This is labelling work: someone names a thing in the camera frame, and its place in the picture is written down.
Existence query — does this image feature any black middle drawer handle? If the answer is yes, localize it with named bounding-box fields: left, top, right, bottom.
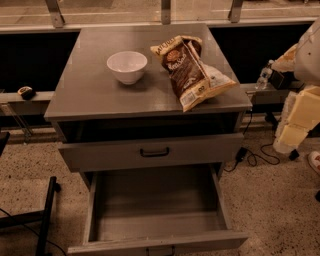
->
left=140, top=147, right=170, bottom=158

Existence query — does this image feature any black metal stand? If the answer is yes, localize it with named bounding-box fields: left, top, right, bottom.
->
left=0, top=131, right=63, bottom=256

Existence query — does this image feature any small black round device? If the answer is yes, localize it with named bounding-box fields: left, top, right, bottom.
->
left=18, top=86, right=36, bottom=100

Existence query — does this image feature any white ceramic bowl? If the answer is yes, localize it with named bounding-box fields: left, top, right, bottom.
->
left=106, top=51, right=148, bottom=85

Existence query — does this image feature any brown chip bag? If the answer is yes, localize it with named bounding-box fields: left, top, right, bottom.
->
left=150, top=35, right=236, bottom=112

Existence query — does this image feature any grey drawer cabinet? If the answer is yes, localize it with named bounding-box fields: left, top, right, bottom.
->
left=43, top=23, right=253, bottom=181

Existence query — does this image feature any white shoe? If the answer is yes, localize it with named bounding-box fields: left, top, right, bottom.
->
left=308, top=151, right=320, bottom=175

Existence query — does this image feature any open grey bottom drawer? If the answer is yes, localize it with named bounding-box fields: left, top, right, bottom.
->
left=68, top=164, right=248, bottom=256

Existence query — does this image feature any clear plastic water bottle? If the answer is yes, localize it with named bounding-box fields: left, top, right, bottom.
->
left=255, top=60, right=274, bottom=90

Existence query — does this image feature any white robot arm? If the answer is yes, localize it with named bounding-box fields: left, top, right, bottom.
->
left=272, top=18, right=320, bottom=154

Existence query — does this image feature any grey middle drawer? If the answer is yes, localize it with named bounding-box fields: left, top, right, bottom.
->
left=59, top=133, right=244, bottom=172

